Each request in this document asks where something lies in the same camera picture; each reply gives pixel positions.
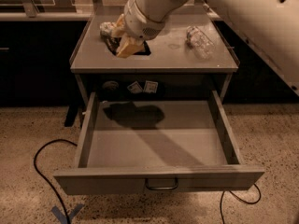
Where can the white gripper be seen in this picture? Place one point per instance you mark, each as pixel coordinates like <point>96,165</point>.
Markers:
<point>139,21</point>

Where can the metal drawer handle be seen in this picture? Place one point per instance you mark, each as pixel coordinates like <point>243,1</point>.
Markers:
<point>161,184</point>

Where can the white label card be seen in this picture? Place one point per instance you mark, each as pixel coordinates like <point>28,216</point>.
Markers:
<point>150,87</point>
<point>135,88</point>

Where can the grey cabinet table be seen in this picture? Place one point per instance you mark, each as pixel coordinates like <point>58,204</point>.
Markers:
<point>170,61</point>

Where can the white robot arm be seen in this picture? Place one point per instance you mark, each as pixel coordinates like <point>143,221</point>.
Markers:
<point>270,26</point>

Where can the round grey object under table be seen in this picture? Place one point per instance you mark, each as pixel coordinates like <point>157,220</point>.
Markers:
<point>110,86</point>

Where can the blue tape cross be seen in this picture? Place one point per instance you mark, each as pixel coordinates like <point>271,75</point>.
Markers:
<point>64,216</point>

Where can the white label card left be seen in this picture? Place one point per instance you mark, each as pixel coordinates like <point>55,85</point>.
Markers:
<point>135,88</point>

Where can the open grey top drawer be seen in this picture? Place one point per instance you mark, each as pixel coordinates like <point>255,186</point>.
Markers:
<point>123,143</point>

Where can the clear plastic bottle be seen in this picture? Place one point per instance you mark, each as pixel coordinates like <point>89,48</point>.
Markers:
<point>199,43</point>

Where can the white label card right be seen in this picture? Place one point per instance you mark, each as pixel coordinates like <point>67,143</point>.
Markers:
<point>150,87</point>

